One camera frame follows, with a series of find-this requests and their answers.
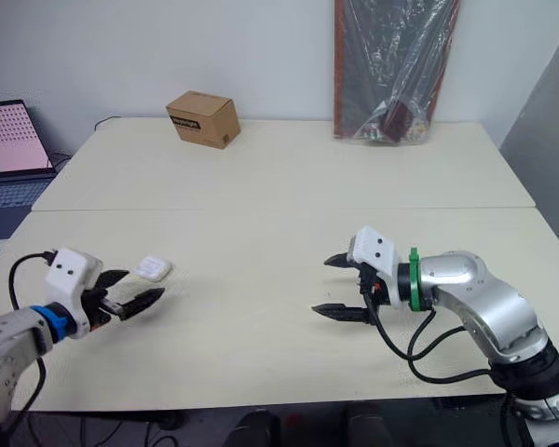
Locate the brown cardboard box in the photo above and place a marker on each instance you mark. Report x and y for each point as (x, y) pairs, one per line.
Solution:
(204, 119)

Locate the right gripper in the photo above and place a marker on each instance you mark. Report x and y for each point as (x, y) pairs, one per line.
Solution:
(372, 288)

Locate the laptop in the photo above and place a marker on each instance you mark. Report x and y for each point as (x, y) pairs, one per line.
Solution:
(9, 163)

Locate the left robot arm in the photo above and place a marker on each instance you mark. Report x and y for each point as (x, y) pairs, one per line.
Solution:
(9, 340)

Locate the white earbud case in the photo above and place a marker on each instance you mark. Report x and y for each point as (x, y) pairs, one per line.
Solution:
(153, 267)

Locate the plastic-wrapped dark board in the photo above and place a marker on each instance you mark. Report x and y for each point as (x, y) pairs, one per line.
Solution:
(391, 70)

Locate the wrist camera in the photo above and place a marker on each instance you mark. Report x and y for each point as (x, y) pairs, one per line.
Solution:
(377, 261)
(70, 284)

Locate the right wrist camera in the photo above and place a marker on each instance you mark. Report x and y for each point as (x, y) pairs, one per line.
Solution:
(377, 261)

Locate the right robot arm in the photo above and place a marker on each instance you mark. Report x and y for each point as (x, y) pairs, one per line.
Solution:
(489, 302)

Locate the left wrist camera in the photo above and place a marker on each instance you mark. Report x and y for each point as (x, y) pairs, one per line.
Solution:
(70, 284)

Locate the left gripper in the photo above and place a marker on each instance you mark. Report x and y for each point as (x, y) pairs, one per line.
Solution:
(95, 305)

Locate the robot body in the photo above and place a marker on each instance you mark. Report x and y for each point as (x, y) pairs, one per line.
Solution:
(307, 426)

